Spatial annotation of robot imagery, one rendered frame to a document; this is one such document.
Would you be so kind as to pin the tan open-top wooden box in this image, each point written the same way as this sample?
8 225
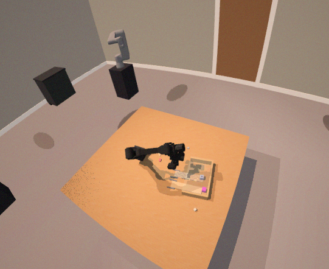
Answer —
198 176

